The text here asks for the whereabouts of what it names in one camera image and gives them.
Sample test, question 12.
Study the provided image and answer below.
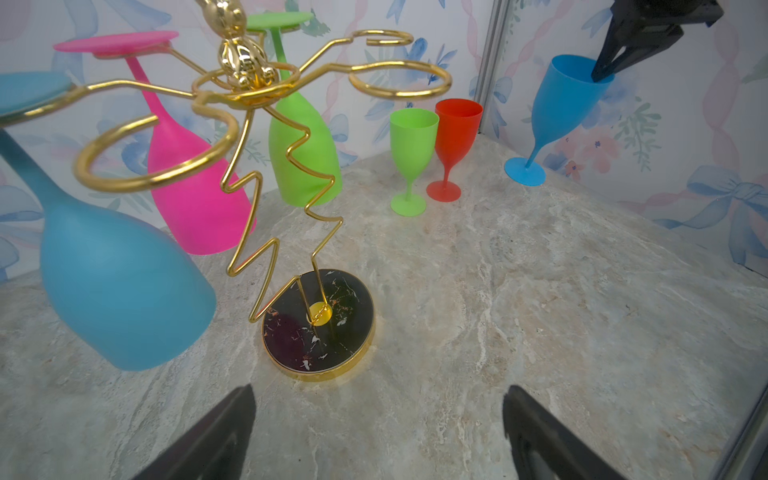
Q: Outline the bright blue wine glass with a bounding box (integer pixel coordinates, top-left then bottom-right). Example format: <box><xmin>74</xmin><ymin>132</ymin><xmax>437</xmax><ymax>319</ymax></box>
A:
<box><xmin>504</xmin><ymin>54</ymin><xmax>614</xmax><ymax>186</ymax></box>

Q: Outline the right aluminium corner post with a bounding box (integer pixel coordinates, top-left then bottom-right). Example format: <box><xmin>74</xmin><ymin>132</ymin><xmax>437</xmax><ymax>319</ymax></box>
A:
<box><xmin>473</xmin><ymin>0</ymin><xmax>514</xmax><ymax>138</ymax></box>

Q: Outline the green wine glass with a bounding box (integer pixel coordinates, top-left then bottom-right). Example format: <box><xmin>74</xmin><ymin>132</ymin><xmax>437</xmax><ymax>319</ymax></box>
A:
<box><xmin>390</xmin><ymin>108</ymin><xmax>439</xmax><ymax>217</ymax></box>
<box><xmin>247</xmin><ymin>11</ymin><xmax>343</xmax><ymax>207</ymax></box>

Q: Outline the pink wine glass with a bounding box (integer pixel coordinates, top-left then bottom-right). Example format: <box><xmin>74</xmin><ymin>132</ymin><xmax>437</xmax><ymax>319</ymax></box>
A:
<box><xmin>53</xmin><ymin>30</ymin><xmax>251</xmax><ymax>255</ymax></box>

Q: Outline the gold wire wine glass rack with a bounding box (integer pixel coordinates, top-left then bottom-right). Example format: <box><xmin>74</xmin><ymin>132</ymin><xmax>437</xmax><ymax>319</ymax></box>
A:
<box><xmin>0</xmin><ymin>0</ymin><xmax>454</xmax><ymax>383</ymax></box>

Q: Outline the teal blue wine glass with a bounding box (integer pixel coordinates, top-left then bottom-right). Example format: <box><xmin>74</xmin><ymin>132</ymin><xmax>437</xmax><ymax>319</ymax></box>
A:
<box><xmin>1</xmin><ymin>132</ymin><xmax>217</xmax><ymax>371</ymax></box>

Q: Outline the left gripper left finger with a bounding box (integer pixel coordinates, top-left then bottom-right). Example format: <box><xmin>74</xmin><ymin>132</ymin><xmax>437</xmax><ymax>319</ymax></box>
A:
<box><xmin>136</xmin><ymin>384</ymin><xmax>257</xmax><ymax>479</ymax></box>

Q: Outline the red wine glass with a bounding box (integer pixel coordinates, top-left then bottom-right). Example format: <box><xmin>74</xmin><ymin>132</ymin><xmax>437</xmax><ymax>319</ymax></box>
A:
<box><xmin>427</xmin><ymin>98</ymin><xmax>483</xmax><ymax>203</ymax></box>

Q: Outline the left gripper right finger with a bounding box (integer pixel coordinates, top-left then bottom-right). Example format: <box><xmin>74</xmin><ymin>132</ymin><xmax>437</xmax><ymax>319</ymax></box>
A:
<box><xmin>502</xmin><ymin>385</ymin><xmax>622</xmax><ymax>479</ymax></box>

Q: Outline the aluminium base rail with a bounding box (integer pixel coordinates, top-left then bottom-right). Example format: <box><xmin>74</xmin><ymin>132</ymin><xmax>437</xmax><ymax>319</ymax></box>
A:
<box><xmin>710</xmin><ymin>386</ymin><xmax>768</xmax><ymax>480</ymax></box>

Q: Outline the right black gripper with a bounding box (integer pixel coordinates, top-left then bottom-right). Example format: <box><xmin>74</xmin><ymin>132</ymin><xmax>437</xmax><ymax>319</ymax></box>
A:
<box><xmin>591</xmin><ymin>0</ymin><xmax>724</xmax><ymax>83</ymax></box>

